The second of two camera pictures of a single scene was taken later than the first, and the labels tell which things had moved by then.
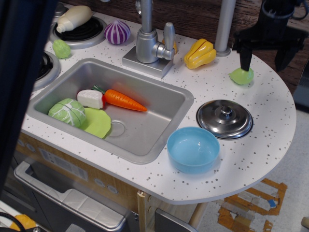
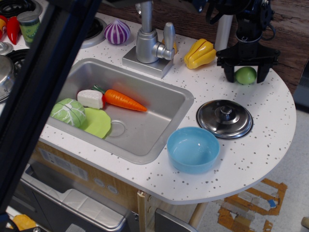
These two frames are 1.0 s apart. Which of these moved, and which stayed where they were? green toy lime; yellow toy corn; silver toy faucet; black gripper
Moved: black gripper
Stayed: green toy lime; yellow toy corn; silver toy faucet
